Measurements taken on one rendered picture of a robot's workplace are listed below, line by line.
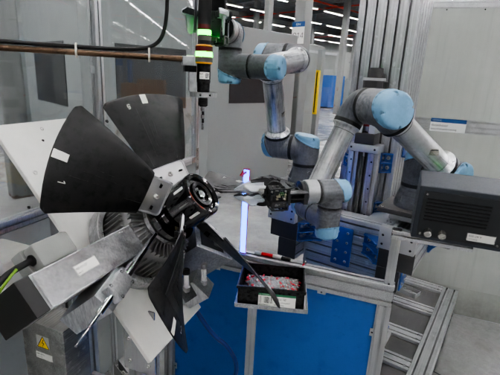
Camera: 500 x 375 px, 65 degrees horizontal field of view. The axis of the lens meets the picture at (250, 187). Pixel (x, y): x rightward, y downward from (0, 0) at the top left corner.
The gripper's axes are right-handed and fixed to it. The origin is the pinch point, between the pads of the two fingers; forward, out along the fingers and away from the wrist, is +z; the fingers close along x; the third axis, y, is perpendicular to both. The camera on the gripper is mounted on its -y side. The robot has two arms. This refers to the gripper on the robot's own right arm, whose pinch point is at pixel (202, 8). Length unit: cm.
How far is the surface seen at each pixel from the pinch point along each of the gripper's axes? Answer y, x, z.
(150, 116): 27.1, 15.3, -3.4
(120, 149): 31.8, 11.1, 21.5
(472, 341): 166, -136, -134
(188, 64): 13.0, 2.8, 1.3
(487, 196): 44, -79, -17
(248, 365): 114, -14, -17
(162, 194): 43.7, 4.9, 13.2
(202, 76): 15.7, -0.5, 0.0
